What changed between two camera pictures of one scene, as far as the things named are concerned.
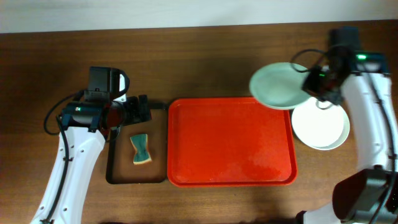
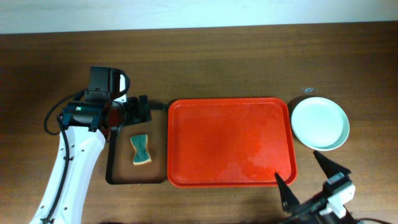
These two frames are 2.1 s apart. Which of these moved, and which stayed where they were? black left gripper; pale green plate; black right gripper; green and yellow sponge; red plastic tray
Moved: pale green plate; black right gripper
Stayed: black left gripper; red plastic tray; green and yellow sponge
